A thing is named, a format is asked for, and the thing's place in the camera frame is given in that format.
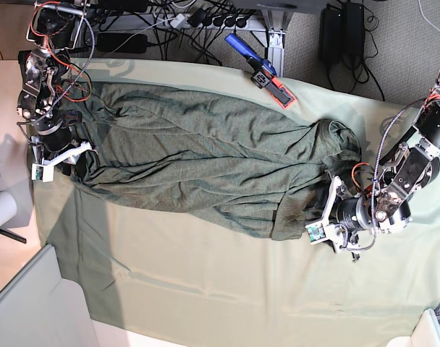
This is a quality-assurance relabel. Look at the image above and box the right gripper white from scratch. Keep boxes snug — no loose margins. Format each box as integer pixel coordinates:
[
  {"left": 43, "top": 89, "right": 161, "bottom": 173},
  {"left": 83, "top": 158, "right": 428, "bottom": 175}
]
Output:
[{"left": 31, "top": 139, "right": 93, "bottom": 181}]

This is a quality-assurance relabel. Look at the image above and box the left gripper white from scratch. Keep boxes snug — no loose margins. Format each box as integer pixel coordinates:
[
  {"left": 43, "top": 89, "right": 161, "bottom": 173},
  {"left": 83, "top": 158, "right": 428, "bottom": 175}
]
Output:
[{"left": 305, "top": 176, "right": 350, "bottom": 253}]

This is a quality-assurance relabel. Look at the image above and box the green T-shirt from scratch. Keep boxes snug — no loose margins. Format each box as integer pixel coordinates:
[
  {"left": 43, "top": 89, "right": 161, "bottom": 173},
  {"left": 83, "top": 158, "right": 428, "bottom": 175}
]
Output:
[{"left": 66, "top": 82, "right": 362, "bottom": 241}]

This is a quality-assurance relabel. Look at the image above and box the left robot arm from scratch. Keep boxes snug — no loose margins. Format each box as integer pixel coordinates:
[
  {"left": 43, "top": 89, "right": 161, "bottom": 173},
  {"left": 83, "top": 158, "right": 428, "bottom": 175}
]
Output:
[{"left": 305, "top": 69, "right": 440, "bottom": 260}]

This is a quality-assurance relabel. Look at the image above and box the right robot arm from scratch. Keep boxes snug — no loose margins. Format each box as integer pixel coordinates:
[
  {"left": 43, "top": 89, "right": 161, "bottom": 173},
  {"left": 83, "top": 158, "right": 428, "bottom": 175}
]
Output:
[{"left": 17, "top": 1, "right": 93, "bottom": 182}]

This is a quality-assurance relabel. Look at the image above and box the white cylindrical cup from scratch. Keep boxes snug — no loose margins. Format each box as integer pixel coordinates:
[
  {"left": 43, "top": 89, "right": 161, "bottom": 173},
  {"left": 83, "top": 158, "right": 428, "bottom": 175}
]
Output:
[{"left": 0, "top": 192, "right": 17, "bottom": 227}]

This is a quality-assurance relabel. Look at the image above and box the black stick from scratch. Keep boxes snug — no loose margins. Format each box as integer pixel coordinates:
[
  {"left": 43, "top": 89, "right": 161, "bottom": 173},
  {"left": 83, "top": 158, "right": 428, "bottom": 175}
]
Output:
[{"left": 0, "top": 228, "right": 27, "bottom": 244}]

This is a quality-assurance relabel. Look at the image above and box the light green table cloth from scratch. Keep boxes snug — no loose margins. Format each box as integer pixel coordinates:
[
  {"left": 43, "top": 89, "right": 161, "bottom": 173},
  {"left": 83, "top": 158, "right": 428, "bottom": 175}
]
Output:
[{"left": 23, "top": 58, "right": 440, "bottom": 347}]

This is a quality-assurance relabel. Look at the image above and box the orange black corner clamp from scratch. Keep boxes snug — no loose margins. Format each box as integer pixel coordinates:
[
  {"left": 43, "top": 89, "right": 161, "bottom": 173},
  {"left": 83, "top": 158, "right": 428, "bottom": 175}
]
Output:
[{"left": 17, "top": 50, "right": 30, "bottom": 82}]

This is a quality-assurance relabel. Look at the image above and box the black flat power brick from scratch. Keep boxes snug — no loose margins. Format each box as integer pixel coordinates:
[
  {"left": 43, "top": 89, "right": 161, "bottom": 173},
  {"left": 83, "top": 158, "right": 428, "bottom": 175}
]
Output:
[{"left": 96, "top": 33, "right": 149, "bottom": 53}]

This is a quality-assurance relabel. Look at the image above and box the white bin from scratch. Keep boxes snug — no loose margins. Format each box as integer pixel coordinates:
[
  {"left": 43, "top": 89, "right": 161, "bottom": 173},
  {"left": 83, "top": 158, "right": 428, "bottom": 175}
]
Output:
[{"left": 0, "top": 246, "right": 98, "bottom": 346}]

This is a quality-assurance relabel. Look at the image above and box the blue orange bar clamp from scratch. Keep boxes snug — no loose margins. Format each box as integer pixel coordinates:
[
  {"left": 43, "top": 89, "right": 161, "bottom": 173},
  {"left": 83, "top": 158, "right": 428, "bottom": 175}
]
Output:
[{"left": 225, "top": 33, "right": 296, "bottom": 109}]

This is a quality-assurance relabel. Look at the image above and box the white power strip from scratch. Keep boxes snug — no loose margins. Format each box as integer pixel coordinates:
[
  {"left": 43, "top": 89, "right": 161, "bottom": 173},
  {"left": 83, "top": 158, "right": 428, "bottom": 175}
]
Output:
[{"left": 143, "top": 13, "right": 267, "bottom": 32}]

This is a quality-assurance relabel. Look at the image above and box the right black power adapter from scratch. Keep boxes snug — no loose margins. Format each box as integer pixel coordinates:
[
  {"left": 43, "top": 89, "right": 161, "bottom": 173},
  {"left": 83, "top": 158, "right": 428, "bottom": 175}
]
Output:
[{"left": 342, "top": 2, "right": 365, "bottom": 56}]

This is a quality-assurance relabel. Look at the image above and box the black power adapter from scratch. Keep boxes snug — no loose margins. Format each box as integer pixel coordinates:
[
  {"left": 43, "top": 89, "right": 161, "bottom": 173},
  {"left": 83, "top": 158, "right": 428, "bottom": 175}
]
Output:
[
  {"left": 318, "top": 7, "right": 342, "bottom": 66},
  {"left": 342, "top": 2, "right": 365, "bottom": 56}
]

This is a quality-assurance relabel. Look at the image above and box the left black power adapter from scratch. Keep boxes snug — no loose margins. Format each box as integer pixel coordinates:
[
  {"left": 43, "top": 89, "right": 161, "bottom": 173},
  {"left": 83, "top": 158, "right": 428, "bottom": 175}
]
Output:
[{"left": 318, "top": 7, "right": 342, "bottom": 66}]

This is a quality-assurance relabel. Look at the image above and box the aluminium frame post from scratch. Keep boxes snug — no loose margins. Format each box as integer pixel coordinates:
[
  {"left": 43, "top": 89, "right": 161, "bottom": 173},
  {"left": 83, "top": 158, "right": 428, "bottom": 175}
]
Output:
[{"left": 262, "top": 10, "right": 292, "bottom": 77}]

